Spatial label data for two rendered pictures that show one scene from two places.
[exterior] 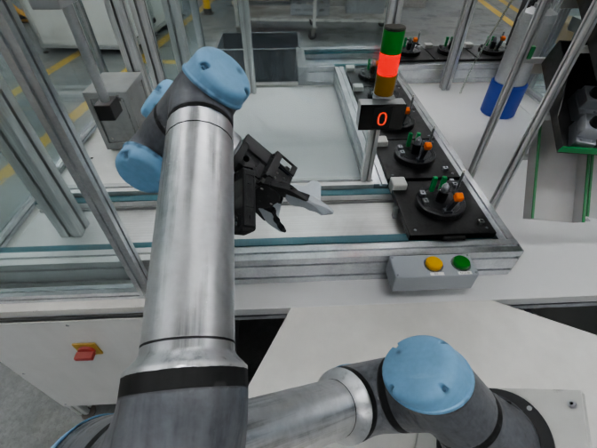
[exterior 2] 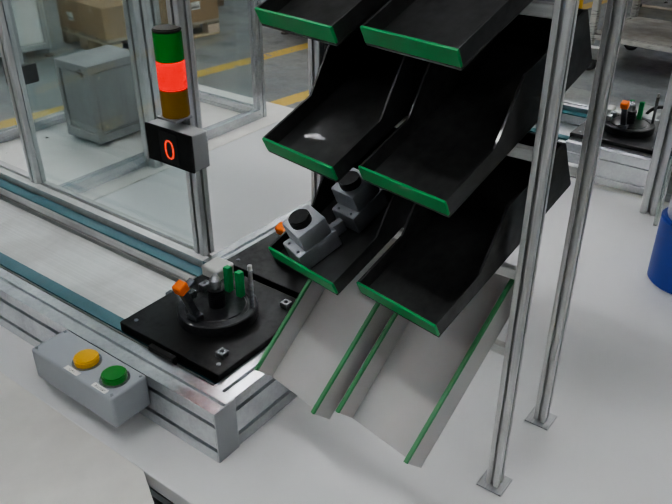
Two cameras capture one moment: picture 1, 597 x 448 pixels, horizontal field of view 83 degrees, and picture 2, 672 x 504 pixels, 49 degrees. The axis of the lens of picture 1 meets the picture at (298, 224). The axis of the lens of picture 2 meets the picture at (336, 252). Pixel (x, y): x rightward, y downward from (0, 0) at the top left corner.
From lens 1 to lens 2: 1.26 m
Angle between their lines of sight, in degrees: 34
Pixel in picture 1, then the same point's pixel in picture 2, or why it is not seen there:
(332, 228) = (97, 287)
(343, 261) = (29, 313)
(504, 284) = (192, 468)
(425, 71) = (628, 169)
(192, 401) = not seen: outside the picture
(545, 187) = (324, 338)
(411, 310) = (44, 418)
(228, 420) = not seen: outside the picture
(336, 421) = not seen: outside the picture
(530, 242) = (333, 455)
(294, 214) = (89, 257)
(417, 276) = (50, 361)
